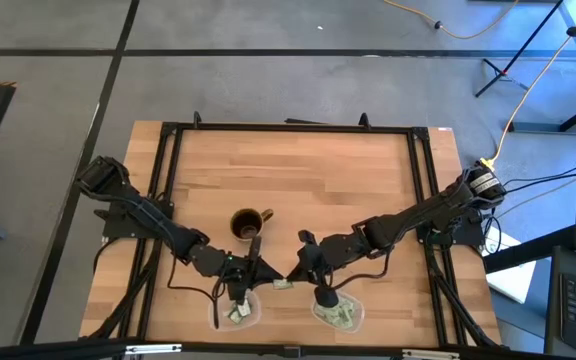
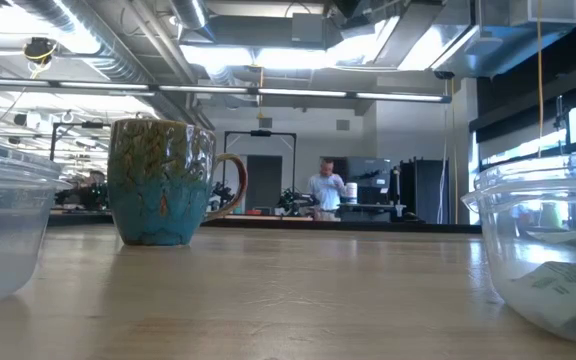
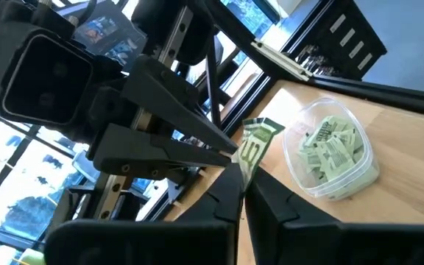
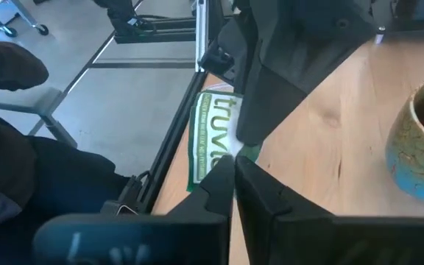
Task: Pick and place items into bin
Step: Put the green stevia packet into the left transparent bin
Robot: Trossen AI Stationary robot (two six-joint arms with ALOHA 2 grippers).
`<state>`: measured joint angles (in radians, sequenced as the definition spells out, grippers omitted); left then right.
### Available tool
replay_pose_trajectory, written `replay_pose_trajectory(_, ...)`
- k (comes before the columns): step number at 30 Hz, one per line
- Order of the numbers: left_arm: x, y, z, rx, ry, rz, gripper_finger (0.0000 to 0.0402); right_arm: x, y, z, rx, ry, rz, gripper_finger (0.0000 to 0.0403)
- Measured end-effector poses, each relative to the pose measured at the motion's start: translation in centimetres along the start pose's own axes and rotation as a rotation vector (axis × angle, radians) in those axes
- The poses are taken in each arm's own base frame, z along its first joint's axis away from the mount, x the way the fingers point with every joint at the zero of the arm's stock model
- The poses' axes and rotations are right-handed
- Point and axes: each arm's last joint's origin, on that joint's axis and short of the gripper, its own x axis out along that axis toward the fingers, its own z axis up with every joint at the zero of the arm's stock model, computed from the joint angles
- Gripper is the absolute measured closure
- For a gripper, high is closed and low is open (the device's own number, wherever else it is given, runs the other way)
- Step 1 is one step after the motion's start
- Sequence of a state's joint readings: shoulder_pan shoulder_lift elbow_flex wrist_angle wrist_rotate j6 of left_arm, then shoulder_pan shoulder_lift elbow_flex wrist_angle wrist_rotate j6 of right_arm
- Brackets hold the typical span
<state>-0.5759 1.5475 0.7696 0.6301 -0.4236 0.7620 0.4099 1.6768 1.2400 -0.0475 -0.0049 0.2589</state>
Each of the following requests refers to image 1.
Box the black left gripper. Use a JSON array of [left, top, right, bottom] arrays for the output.
[[231, 235, 286, 293]]

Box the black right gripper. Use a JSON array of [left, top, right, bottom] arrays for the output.
[[285, 228, 370, 288]]

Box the clear plastic bin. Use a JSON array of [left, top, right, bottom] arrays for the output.
[[309, 289, 366, 335], [207, 289, 263, 332]]

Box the teal brown ceramic mug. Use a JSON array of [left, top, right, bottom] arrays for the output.
[[228, 207, 275, 242]]

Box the white paper sheet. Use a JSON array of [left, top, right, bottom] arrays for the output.
[[484, 225, 538, 305]]

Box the black stand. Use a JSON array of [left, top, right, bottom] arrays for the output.
[[474, 0, 565, 99]]

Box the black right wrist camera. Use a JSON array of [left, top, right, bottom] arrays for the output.
[[314, 284, 341, 310]]

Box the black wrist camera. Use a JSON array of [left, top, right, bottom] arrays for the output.
[[228, 282, 252, 305], [314, 284, 341, 310]]

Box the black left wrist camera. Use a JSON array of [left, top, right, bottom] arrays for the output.
[[228, 282, 252, 305]]

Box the black right camera cable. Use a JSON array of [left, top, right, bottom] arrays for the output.
[[331, 252, 393, 291]]

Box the black camera cable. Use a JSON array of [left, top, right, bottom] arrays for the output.
[[166, 249, 232, 329], [331, 252, 393, 291]]

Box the black left camera cable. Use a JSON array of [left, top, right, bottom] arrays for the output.
[[166, 249, 232, 329]]

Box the white cable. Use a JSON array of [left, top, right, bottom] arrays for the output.
[[495, 158, 576, 221]]

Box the yellow cable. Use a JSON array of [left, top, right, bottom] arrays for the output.
[[381, 0, 520, 41]]

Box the orange cable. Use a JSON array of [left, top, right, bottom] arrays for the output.
[[480, 0, 576, 169]]

